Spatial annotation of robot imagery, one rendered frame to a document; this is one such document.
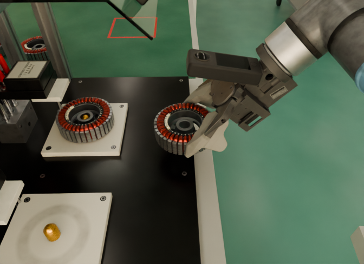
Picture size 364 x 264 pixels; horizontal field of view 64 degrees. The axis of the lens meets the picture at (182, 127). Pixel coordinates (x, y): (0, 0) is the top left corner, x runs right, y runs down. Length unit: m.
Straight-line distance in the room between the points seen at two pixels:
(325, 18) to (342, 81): 1.97
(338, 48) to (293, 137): 1.40
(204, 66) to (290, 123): 1.48
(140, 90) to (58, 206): 0.35
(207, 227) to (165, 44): 0.64
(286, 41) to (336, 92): 1.83
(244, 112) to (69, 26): 0.81
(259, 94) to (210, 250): 0.26
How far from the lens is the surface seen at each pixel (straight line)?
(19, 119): 0.66
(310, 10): 0.46
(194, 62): 0.44
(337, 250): 1.46
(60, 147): 0.62
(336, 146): 1.85
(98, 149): 0.59
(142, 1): 0.49
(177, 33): 1.04
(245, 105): 0.48
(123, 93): 0.74
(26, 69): 0.60
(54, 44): 0.76
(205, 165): 0.59
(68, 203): 0.53
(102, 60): 0.92
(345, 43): 0.42
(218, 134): 0.49
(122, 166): 0.57
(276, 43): 0.45
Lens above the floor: 1.20
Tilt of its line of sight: 44 degrees down
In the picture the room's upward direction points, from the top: straight up
